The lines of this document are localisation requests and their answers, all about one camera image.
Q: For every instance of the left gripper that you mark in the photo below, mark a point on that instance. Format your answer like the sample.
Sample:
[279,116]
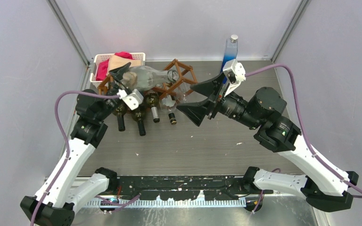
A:
[119,73]

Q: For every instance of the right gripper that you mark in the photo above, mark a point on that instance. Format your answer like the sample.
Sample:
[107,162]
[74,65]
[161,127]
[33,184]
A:
[212,88]

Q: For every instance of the brown wooden wine rack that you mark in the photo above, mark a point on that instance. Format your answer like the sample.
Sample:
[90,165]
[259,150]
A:
[185,72]

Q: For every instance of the dark green wine bottle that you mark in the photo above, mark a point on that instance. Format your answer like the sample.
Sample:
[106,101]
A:
[119,112]

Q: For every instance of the blue square glass bottle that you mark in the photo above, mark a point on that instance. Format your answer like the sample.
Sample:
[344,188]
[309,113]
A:
[231,50]

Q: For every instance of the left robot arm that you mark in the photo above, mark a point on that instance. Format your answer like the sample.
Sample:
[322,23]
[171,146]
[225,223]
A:
[55,203]

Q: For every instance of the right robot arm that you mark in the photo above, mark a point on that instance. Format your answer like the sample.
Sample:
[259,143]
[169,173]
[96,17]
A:
[321,184]

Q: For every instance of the small clear glass bottle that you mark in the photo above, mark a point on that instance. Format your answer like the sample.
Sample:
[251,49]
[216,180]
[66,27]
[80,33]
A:
[182,90]

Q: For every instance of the clear bottle gold black cap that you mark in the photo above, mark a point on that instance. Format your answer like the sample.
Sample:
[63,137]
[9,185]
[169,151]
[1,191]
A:
[169,104]

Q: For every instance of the dark wine bottle silver cap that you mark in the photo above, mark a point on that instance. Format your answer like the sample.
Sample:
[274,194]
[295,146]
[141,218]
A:
[152,101]

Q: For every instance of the dark wine bottle black neck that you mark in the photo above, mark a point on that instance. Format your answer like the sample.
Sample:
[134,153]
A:
[138,116]

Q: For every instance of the beige folded cloth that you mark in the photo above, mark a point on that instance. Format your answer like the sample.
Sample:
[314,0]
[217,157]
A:
[117,61]

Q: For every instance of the red cloth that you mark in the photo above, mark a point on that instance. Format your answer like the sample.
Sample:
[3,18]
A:
[103,66]

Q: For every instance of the white plastic basket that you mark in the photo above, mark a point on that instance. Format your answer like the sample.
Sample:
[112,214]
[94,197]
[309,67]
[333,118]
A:
[102,57]

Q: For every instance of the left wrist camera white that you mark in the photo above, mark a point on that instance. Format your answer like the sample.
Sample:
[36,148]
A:
[132,99]

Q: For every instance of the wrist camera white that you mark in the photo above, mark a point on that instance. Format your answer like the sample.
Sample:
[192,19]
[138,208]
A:
[235,74]
[132,99]

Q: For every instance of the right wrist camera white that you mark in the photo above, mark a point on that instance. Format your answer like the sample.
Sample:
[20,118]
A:
[235,74]

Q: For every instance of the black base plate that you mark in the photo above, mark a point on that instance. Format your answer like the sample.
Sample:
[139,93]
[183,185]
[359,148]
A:
[180,188]

